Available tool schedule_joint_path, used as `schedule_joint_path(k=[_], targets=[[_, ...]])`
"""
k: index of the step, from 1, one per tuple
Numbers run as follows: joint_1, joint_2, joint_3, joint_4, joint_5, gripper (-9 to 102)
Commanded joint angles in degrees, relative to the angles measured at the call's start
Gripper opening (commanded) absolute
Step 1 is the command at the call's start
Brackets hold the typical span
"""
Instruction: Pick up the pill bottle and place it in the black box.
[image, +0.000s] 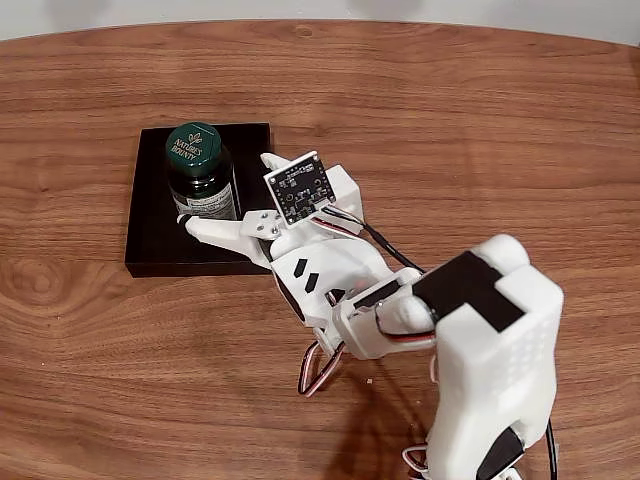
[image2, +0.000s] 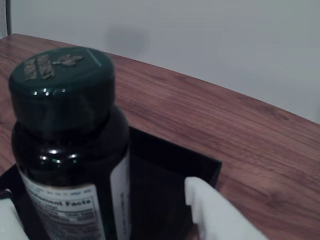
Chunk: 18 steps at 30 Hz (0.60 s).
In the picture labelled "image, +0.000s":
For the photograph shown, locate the camera circuit board on mount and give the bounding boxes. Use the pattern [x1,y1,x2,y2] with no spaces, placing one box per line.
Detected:
[264,149,362,236]

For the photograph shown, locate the green-capped dark pill bottle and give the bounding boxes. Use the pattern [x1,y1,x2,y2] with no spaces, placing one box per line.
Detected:
[164,121,236,221]

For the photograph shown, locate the black shallow open box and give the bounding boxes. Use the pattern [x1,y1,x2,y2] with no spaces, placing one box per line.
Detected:
[124,122,274,279]

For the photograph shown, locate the red white black servo wire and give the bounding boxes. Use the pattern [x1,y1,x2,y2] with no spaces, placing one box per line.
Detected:
[401,443,432,476]
[298,338,347,399]

